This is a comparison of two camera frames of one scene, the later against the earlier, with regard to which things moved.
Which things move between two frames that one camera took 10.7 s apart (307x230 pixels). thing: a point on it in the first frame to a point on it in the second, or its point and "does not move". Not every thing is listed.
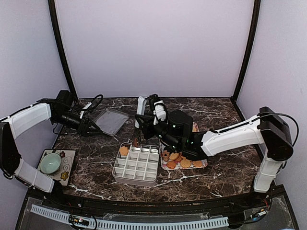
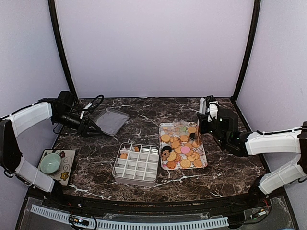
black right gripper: [146, 127] to [202, 122]
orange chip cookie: [171, 165] does not move
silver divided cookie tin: [139, 167] does not move
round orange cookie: [197, 163] does not move
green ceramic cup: [50, 163] does not move
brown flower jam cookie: [165, 155] does not move
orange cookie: [123, 150] to [123, 155]
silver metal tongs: [141, 107] to [202, 108]
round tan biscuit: [185, 163] does not move
